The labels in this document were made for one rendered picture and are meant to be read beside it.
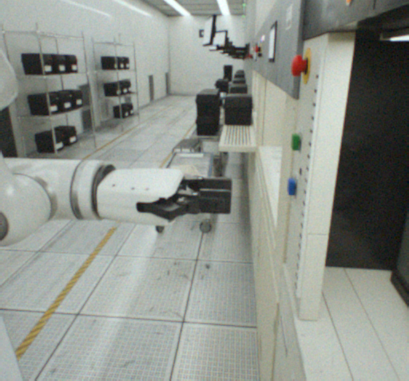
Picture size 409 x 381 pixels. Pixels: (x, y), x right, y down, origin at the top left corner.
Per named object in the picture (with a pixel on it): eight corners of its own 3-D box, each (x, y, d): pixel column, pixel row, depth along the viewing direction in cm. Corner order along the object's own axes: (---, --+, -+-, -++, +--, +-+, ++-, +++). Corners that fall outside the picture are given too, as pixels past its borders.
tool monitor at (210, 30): (202, 55, 369) (202, 19, 358) (248, 55, 364) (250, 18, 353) (198, 55, 330) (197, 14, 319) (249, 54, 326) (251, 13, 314)
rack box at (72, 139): (69, 147, 481) (66, 128, 473) (50, 146, 485) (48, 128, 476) (79, 142, 510) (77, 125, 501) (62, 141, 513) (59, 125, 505)
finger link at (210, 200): (180, 210, 44) (231, 212, 44) (176, 220, 41) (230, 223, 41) (180, 187, 43) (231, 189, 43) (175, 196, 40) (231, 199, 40)
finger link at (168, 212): (131, 200, 45) (170, 193, 47) (145, 224, 38) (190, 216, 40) (130, 192, 44) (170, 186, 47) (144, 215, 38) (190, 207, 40)
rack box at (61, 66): (59, 74, 449) (56, 53, 441) (38, 73, 450) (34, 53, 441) (68, 73, 478) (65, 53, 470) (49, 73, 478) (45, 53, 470)
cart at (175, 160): (172, 191, 367) (171, 148, 352) (219, 192, 365) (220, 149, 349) (154, 234, 275) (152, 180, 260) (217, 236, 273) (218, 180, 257)
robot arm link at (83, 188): (101, 204, 53) (120, 204, 52) (75, 231, 44) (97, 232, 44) (96, 152, 50) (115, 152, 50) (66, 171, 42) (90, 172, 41)
